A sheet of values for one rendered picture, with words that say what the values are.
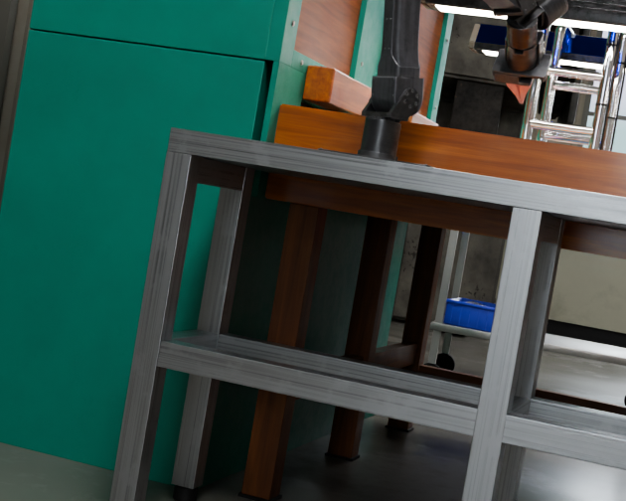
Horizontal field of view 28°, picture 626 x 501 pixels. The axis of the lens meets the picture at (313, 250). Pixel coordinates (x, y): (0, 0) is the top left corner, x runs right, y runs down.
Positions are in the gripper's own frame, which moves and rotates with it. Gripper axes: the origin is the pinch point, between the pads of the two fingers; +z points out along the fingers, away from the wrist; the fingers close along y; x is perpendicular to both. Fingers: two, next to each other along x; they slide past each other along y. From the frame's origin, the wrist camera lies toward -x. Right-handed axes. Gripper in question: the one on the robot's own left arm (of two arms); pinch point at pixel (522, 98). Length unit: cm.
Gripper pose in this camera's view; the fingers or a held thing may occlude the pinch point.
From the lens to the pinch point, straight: 248.0
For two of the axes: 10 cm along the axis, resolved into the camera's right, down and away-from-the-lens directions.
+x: -3.3, 7.4, -5.9
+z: 1.2, 6.5, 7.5
